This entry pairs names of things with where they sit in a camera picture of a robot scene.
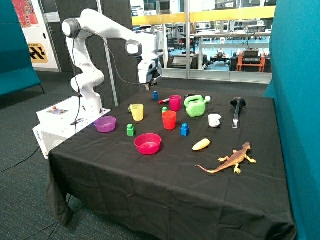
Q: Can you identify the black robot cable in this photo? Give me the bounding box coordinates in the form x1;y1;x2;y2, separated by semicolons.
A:
70;28;151;126

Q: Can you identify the teal partition right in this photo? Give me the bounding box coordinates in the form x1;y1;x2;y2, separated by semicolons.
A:
265;0;320;240

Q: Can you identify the red wall poster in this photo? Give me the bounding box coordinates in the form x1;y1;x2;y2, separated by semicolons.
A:
12;0;39;28

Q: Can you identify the pink plastic bowl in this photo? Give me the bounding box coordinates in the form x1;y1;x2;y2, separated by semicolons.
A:
134;133;162;155

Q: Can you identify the red plastic cup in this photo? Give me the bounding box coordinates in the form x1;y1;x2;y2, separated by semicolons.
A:
162;110;177;130

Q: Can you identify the blue toy block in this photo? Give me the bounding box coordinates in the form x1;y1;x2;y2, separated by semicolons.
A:
180;123;190;137
153;91;159;101

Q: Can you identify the magenta plastic cup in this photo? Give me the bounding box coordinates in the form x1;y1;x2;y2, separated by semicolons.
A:
169;95;182;112

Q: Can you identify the black yellow sign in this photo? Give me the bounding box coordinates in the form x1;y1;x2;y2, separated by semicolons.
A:
28;43;48;64

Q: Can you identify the yellow plastic cup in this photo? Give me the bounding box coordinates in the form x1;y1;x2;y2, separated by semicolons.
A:
130;103;144;122

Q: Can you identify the small green object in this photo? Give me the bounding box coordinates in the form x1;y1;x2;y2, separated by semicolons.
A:
127;104;132;113

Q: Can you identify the blue toy block front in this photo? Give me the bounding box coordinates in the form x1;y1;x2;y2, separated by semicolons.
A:
180;123;190;137

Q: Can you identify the red whiteboard marker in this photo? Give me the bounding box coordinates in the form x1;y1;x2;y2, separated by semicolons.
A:
158;98;170;105

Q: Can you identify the yellow toy corn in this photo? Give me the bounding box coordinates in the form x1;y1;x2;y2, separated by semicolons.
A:
192;138;211;151

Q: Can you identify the green toy watering can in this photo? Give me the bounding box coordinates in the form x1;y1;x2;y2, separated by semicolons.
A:
184;95;211;118

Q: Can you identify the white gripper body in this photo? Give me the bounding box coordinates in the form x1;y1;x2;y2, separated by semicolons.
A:
137;58;162;85

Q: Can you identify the white plastic mug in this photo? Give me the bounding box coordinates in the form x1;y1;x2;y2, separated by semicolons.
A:
208;113;222;128

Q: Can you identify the black marker on base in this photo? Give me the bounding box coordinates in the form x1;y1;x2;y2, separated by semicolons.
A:
70;118;84;126

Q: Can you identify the purple plastic bowl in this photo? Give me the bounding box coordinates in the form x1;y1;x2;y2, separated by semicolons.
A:
94;116;117;133

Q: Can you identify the teal sofa left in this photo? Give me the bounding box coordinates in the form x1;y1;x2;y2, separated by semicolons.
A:
0;0;42;96

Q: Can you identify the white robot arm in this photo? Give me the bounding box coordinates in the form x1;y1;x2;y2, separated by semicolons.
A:
62;9;162;114

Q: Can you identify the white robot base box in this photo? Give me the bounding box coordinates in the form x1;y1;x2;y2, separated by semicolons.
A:
33;96;110;159

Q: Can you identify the black tablecloth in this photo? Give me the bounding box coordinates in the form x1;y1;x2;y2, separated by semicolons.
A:
45;91;297;240

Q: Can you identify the green toy block front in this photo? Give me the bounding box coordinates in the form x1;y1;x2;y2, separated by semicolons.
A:
126;124;136;137

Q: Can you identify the orange toy lizard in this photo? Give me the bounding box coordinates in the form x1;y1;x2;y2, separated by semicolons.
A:
195;142;257;174

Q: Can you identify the blue toy block back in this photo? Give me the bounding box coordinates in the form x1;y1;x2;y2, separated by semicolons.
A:
153;91;159;101

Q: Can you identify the black ladle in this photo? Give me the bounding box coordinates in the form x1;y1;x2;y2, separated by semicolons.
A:
230;97;246;129

